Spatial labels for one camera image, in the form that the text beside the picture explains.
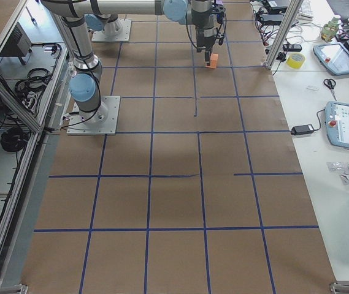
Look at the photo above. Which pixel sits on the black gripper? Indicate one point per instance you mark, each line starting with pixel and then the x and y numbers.
pixel 204 38

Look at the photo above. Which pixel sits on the orange foam block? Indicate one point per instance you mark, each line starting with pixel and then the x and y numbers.
pixel 212 64

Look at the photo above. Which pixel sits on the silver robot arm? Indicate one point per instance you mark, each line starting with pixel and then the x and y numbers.
pixel 207 17
pixel 84 86

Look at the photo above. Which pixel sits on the yellow tape roll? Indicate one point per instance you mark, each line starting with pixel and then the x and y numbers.
pixel 295 60

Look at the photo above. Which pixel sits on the black power brick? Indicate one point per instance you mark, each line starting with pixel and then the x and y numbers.
pixel 302 129

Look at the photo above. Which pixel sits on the black scissors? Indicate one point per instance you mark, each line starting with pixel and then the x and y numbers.
pixel 330 84

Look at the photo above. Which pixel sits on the teach pendant far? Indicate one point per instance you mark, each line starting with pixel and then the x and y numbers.
pixel 334 57

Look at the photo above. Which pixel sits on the teach pendant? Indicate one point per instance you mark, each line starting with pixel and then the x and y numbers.
pixel 334 57
pixel 337 123

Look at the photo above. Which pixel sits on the teach pendant near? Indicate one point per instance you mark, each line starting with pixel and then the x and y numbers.
pixel 337 123

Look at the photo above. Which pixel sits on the grey control box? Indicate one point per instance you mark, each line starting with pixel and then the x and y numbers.
pixel 18 45

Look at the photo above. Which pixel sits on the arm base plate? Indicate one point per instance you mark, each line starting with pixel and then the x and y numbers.
pixel 115 31
pixel 103 122

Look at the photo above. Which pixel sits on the aluminium frame post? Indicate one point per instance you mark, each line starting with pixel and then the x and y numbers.
pixel 284 28

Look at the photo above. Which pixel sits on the aluminium frame rail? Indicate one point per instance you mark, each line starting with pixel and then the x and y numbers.
pixel 20 127

